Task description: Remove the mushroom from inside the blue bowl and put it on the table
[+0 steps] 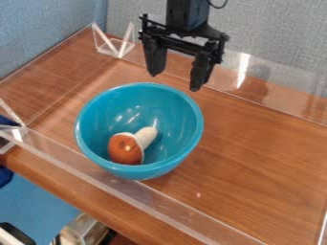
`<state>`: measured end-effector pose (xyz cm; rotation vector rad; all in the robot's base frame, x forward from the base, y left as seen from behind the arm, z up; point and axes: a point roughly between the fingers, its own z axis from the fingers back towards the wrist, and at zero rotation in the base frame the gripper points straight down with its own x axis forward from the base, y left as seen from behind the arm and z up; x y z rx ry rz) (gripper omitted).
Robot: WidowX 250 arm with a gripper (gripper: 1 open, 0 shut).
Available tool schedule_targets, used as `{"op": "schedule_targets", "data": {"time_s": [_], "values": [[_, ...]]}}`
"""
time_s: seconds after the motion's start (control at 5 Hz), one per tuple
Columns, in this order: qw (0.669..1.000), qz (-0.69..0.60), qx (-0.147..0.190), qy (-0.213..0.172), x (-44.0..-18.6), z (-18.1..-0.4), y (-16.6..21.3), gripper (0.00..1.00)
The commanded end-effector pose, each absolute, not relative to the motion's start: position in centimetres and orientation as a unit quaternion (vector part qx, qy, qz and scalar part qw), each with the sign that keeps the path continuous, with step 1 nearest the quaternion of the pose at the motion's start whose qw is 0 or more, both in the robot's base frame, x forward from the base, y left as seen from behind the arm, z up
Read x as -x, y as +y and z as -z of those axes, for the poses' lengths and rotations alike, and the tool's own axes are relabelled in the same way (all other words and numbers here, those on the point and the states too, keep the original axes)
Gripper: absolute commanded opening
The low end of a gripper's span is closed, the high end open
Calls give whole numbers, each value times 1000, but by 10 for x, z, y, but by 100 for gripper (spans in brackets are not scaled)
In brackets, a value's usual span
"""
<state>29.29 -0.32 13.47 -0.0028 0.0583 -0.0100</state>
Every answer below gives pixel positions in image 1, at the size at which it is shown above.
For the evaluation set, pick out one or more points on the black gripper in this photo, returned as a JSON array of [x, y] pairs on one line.
[[183, 31]]

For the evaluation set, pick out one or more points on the brown and white toy mushroom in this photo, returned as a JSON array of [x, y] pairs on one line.
[[126, 146]]

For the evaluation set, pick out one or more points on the blue plastic bowl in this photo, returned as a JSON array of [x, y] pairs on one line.
[[127, 108]]

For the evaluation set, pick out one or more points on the clear acrylic back barrier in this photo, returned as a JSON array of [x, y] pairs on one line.
[[281, 87]]

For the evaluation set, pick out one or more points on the clear acrylic barrier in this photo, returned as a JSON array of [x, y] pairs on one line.
[[138, 211], [281, 87]]

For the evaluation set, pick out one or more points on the clear acrylic front barrier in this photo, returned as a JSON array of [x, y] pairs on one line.
[[138, 211]]

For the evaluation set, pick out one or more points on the dark blue object at left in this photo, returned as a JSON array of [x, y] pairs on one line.
[[6, 174]]

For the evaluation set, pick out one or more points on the grey metal object below table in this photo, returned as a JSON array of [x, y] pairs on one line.
[[84, 231]]

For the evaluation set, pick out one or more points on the black and white object corner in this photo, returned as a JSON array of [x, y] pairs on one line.
[[12, 236]]

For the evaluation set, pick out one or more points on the clear acrylic corner bracket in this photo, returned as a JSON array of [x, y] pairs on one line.
[[110, 45]]

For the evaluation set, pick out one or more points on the clear acrylic left bracket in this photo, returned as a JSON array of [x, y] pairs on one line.
[[12, 128]]

